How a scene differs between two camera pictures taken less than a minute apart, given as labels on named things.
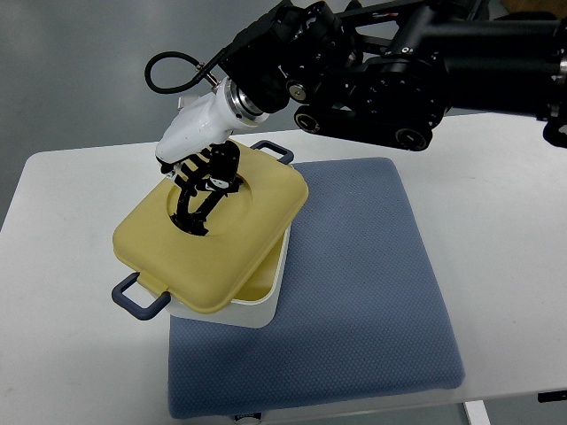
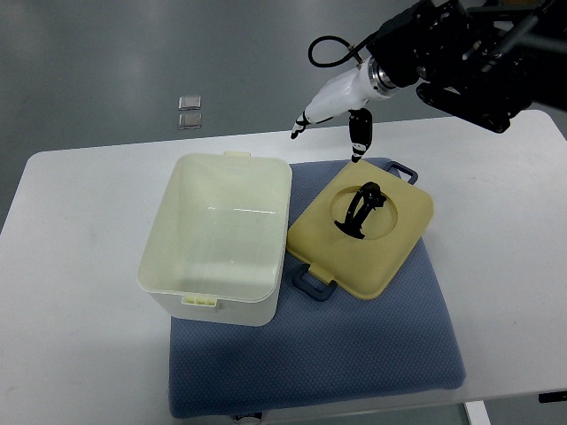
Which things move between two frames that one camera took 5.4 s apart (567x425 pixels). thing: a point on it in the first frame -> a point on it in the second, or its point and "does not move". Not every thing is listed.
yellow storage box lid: [195, 271] -> [362, 227]
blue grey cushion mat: [359, 317] does not move
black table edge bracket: [552, 396] does not move
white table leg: [477, 413] does not move
